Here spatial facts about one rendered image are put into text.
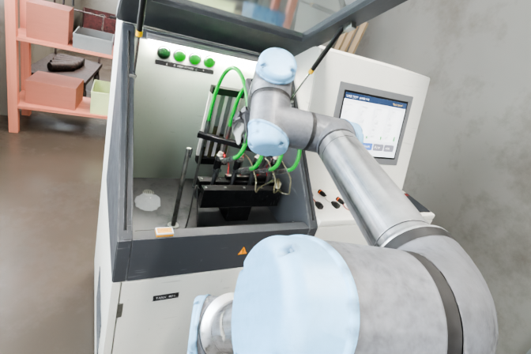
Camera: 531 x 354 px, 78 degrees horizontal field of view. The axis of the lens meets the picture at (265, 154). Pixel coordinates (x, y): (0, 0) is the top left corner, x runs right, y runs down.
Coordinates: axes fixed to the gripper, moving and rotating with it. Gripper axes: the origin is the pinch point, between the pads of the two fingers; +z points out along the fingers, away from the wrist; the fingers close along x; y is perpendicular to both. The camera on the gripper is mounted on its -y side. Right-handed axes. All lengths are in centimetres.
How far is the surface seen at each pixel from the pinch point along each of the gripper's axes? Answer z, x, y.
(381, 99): 35, 71, -29
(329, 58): 19, 41, -39
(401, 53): 149, 192, -143
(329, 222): 36, 34, 23
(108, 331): 42, -46, 48
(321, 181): 50, 40, 3
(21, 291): 121, -106, 29
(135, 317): 41, -37, 46
